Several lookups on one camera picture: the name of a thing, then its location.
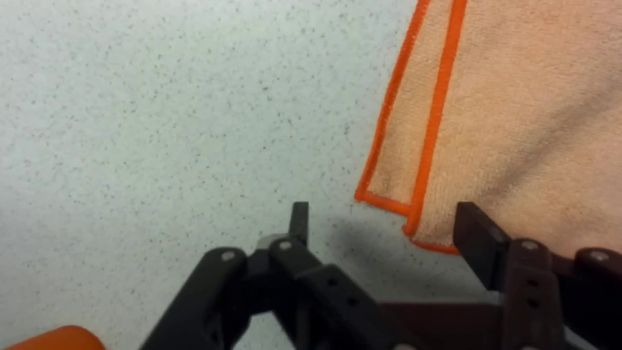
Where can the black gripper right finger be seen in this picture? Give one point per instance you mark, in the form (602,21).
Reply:
(530,284)

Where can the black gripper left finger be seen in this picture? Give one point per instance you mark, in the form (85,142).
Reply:
(303,291)

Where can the orange microfiber cloth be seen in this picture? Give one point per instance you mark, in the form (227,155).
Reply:
(530,116)

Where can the orange plastic cup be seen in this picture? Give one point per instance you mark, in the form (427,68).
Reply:
(58,340)

